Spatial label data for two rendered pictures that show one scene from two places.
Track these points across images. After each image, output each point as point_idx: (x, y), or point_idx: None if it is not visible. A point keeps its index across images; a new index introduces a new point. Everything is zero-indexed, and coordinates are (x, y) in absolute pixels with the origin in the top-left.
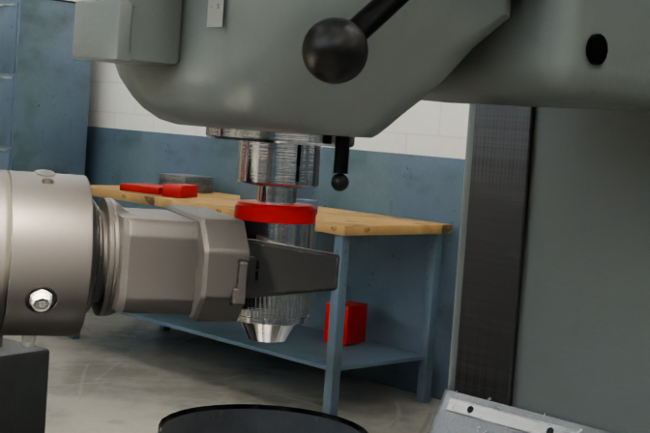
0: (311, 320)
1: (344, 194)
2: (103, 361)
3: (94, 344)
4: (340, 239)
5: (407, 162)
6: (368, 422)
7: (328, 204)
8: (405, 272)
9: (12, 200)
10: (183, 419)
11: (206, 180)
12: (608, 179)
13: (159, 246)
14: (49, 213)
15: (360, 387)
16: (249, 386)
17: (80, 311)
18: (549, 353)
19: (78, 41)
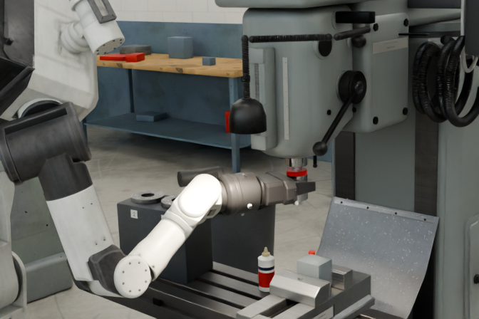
0: (216, 119)
1: (227, 49)
2: (105, 157)
3: (97, 147)
4: (232, 79)
5: None
6: (256, 174)
7: (218, 55)
8: None
9: (240, 184)
10: None
11: (147, 48)
12: (379, 130)
13: (274, 189)
14: (249, 185)
15: (248, 154)
16: (189, 161)
17: (258, 206)
18: (365, 184)
19: (253, 144)
